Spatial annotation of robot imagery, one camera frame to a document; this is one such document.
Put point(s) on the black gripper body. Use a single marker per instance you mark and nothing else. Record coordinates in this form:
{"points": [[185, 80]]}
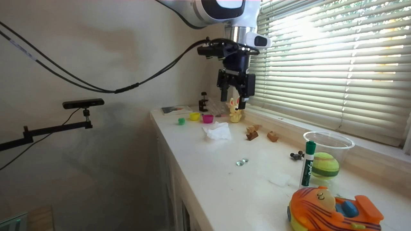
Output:
{"points": [[236, 79]]}

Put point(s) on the pink plastic cup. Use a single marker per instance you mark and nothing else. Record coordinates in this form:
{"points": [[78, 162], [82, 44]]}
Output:
{"points": [[208, 119]]}

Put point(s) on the clear plastic cup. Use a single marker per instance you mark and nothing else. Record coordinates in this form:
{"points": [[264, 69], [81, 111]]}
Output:
{"points": [[328, 142]]}

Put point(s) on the small green cup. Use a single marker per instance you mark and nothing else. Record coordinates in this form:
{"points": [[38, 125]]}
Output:
{"points": [[181, 121]]}

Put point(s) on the yellow-green tennis ball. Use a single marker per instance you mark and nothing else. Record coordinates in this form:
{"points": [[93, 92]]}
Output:
{"points": [[325, 162]]}

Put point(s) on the small tan toy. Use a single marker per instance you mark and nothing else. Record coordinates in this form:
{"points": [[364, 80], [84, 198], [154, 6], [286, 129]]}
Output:
{"points": [[272, 137]]}

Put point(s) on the black stereo camera bar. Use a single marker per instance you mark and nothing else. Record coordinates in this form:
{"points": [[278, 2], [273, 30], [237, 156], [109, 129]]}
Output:
{"points": [[83, 103]]}

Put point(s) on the aluminium rail frame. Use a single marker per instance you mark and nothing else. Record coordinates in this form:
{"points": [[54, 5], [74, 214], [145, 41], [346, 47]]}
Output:
{"points": [[12, 224]]}

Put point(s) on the yellow bunny figure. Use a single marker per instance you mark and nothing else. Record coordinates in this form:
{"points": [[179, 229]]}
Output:
{"points": [[233, 116]]}

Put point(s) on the brown wooden toy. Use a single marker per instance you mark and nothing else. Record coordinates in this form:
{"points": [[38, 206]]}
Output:
{"points": [[251, 134]]}

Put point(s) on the black camera on stand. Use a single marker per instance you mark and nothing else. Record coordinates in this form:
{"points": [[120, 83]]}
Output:
{"points": [[203, 103]]}

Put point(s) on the yellow bowl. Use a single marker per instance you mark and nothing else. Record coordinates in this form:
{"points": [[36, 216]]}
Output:
{"points": [[194, 118]]}

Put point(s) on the small silver clip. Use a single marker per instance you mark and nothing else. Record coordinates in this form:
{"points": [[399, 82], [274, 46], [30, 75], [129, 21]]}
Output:
{"points": [[241, 162]]}

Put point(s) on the white counter cabinet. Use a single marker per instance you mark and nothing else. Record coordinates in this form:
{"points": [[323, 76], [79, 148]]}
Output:
{"points": [[247, 193]]}

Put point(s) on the grey flat object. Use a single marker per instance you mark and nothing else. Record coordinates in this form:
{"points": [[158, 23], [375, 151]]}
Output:
{"points": [[170, 110]]}

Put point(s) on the white cloth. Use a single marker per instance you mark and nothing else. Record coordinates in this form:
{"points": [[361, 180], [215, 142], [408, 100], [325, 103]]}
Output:
{"points": [[217, 132]]}

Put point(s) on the green marker pen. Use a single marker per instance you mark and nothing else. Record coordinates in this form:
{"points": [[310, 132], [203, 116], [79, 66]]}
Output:
{"points": [[308, 168]]}

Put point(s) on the small black object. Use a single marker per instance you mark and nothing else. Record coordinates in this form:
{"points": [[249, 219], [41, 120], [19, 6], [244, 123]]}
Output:
{"points": [[295, 156]]}

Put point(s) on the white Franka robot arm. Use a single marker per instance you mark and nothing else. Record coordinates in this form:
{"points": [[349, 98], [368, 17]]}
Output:
{"points": [[250, 11]]}

